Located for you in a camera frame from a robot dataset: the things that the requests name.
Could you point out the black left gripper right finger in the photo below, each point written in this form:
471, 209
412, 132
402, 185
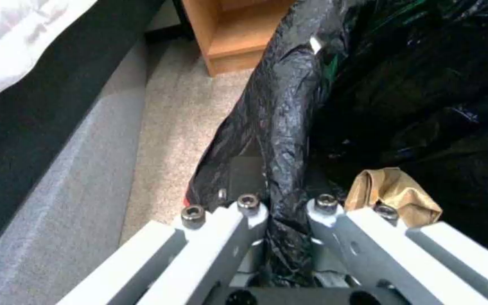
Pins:
354, 241

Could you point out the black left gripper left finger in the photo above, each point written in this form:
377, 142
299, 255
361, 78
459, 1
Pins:
210, 241

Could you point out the black plastic trash bag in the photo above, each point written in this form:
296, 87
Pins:
288, 127

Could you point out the crumpled brown paper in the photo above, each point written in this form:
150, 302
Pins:
400, 193

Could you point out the wooden bedside cabinet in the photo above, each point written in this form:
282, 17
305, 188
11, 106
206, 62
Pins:
231, 35

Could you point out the black mattress cover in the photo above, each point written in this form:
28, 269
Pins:
36, 120

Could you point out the white bed sheet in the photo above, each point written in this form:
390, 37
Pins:
11, 41

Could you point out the grey upholstered bed frame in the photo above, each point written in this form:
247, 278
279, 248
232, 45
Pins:
57, 190

